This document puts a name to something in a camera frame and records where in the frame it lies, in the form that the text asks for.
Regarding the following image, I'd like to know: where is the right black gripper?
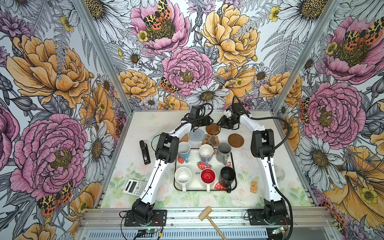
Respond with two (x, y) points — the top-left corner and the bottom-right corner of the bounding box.
(217, 114), (240, 130)

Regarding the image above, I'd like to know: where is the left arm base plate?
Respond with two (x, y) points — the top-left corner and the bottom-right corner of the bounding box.
(124, 210), (167, 227)

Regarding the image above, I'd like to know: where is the glossy brown round coaster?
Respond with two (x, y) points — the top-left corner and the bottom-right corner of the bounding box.
(206, 123), (221, 135)

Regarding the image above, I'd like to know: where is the black mug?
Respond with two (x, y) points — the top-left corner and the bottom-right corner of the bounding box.
(219, 167), (236, 194)

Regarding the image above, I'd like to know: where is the blue grey woven coaster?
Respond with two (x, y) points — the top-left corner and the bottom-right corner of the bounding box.
(188, 129), (206, 142)

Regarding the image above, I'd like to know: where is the strawberry print serving tray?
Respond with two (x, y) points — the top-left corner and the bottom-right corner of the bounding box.
(174, 148), (238, 193)

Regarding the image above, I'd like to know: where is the brown paw shaped coaster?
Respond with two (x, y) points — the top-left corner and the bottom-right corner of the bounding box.
(202, 134), (220, 147)

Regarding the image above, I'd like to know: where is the black stapler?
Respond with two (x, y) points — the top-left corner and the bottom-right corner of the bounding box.
(140, 140), (151, 165)

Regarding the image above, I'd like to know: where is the red interior white mug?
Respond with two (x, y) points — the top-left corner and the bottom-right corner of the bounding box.
(200, 168), (216, 193)

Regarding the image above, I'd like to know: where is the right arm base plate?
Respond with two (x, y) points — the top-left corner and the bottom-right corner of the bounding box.
(246, 209), (291, 226)

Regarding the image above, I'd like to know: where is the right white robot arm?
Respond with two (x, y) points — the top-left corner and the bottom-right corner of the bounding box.
(218, 102), (293, 225)

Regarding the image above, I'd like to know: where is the small orange biscuit block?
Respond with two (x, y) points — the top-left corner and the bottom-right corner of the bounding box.
(250, 181), (258, 194)

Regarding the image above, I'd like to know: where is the wooden mallet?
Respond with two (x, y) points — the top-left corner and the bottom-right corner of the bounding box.
(199, 207), (227, 240)

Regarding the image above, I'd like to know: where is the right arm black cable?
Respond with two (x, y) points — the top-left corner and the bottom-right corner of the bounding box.
(232, 95), (294, 240)

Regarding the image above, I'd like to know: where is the blue floral mug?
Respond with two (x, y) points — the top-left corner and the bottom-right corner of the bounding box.
(178, 142), (191, 164)

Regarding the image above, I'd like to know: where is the purple white mug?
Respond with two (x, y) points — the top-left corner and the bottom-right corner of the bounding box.
(199, 144), (214, 166)

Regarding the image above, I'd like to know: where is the white calculator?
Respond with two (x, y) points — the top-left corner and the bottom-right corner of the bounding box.
(123, 179), (147, 197)

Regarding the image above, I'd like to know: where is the brown cork round coaster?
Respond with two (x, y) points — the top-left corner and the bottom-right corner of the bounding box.
(228, 134), (245, 148)

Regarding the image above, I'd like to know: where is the woven straw round coaster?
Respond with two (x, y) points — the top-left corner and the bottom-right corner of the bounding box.
(179, 134), (189, 143)

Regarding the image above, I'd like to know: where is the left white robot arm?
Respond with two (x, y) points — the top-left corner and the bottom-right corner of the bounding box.
(131, 103), (214, 225)

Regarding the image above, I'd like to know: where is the grey mug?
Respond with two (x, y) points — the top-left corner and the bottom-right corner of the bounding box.
(216, 143), (232, 165)

